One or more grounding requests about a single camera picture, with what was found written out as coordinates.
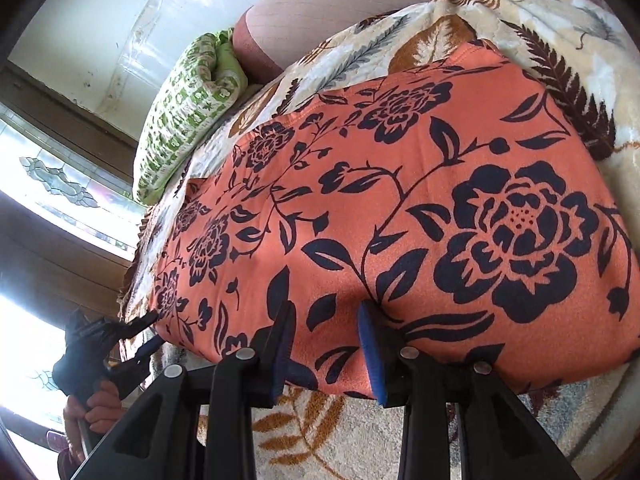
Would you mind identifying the green patterned pillow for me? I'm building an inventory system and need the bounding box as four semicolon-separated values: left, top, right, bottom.
132;27;249;206

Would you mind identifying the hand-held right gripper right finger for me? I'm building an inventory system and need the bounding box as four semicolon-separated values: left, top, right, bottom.
357;301;584;480

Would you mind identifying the cream leaf-print blanket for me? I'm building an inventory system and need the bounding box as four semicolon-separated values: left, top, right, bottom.
117;0;640;480

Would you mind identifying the pink quilted bolster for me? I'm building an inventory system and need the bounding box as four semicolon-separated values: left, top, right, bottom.
232;0;507;84

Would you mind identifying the stained glass window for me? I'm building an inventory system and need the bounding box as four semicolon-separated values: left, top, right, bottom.
0;115;147;257

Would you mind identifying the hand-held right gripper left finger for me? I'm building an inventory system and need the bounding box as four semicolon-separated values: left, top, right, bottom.
70;300;297;480

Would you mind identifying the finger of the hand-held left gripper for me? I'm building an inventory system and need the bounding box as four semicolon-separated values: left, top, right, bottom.
107;311;159;343
114;334;167;402

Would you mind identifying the person's left hand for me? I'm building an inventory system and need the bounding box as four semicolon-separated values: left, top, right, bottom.
62;379;125;434

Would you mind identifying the orange floral blouse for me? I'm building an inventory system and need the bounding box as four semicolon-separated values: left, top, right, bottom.
150;41;640;401

